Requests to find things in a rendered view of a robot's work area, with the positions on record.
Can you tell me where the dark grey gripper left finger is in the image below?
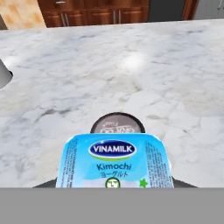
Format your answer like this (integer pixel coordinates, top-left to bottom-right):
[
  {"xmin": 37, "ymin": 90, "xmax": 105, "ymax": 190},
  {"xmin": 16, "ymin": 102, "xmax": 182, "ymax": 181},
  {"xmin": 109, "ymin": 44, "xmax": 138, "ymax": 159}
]
[{"xmin": 31, "ymin": 178, "xmax": 59, "ymax": 189}]

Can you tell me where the grey steel fridge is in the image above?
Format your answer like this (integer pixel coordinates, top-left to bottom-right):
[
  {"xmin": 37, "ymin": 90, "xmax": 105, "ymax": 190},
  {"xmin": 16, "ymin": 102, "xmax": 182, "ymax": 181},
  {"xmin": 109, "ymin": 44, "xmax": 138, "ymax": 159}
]
[{"xmin": 193, "ymin": 0, "xmax": 224, "ymax": 21}]

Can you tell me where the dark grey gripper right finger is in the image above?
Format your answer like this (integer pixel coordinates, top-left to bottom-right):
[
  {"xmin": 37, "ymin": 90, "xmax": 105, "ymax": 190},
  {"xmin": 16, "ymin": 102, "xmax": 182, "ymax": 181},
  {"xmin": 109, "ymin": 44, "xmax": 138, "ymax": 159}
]
[{"xmin": 171, "ymin": 176, "xmax": 200, "ymax": 189}]

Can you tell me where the black appliance front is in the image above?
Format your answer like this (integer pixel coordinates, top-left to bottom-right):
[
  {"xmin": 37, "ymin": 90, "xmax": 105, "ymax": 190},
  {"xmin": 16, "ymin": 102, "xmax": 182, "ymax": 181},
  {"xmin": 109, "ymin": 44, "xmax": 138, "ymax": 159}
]
[{"xmin": 148, "ymin": 0, "xmax": 187, "ymax": 24}]

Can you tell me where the blue square yogurt container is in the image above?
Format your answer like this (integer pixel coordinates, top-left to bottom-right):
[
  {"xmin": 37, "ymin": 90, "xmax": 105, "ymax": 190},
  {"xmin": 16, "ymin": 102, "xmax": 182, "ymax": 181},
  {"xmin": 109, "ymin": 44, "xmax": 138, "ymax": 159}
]
[{"xmin": 55, "ymin": 132, "xmax": 175, "ymax": 189}]

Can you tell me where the grey sink basin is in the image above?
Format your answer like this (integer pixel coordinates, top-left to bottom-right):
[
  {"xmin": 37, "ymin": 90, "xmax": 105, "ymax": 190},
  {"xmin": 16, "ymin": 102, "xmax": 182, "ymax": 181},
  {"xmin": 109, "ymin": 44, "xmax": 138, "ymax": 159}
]
[{"xmin": 0, "ymin": 59, "xmax": 14, "ymax": 90}]

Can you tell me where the brown wooden cupboard run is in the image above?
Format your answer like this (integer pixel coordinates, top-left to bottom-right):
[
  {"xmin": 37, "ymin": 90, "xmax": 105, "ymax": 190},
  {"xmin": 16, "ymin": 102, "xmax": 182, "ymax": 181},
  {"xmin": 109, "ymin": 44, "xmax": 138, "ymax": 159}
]
[{"xmin": 37, "ymin": 0, "xmax": 151, "ymax": 29}]

